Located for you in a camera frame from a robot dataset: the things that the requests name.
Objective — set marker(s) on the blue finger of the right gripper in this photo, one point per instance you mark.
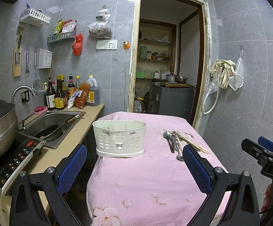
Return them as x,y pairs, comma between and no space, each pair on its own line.
266,143

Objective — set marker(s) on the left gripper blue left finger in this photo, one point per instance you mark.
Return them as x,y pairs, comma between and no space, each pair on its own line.
69,167

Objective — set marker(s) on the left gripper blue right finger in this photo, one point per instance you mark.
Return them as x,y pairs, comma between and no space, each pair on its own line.
200,169

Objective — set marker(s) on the steel spoon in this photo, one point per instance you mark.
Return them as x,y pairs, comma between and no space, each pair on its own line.
167,136
179,156

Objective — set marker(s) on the wooden chopstick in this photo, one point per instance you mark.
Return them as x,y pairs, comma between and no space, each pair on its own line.
194,145

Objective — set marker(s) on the white plastic utensil holder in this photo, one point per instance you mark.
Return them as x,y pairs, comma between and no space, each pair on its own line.
119,138

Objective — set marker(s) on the person right hand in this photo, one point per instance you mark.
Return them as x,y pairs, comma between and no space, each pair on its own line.
267,199

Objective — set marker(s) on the black pan in sink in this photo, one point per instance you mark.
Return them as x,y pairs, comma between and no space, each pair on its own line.
53,132

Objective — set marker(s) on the pink floral tablecloth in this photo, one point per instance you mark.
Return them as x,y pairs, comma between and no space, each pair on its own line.
155,189

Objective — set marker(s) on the steel sink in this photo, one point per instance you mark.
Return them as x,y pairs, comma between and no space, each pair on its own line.
50,118

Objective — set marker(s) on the white mesh bag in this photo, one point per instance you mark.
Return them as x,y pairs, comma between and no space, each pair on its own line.
236,81

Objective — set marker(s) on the grey cabinet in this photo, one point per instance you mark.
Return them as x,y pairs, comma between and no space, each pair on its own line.
170,101

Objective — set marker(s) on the orange sauce packet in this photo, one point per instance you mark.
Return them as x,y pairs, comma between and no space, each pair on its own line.
81,98

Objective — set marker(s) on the large oil jug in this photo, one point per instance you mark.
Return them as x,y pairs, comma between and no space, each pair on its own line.
93,98

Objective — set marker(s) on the dark soy sauce bottle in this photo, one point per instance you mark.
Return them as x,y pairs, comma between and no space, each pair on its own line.
50,94

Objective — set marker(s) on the chrome faucet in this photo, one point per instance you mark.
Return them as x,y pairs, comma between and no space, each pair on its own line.
24,91

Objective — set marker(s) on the steel bowl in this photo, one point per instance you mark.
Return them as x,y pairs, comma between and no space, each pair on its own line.
181,79

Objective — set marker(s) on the green box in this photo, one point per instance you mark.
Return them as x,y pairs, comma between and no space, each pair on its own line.
140,74

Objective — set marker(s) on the red plastic bag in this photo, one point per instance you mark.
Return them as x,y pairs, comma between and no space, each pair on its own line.
77,45

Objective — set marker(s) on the wooden cutting board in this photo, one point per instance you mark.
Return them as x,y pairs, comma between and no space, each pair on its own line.
17,58

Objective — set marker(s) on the orange plug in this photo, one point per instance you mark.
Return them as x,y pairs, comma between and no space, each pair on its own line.
126,45

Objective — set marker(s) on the clear bag of dried goods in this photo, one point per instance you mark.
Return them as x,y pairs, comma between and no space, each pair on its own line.
100,28

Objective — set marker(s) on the white wall box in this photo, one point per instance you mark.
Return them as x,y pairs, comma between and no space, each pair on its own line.
44,59

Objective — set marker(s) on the white wall outlet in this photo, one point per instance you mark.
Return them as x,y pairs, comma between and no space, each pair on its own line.
106,44

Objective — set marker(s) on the grey wall shelf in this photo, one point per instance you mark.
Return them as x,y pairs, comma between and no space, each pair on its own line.
61,37

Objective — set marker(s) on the white wall basket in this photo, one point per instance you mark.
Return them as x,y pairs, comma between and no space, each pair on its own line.
34,17

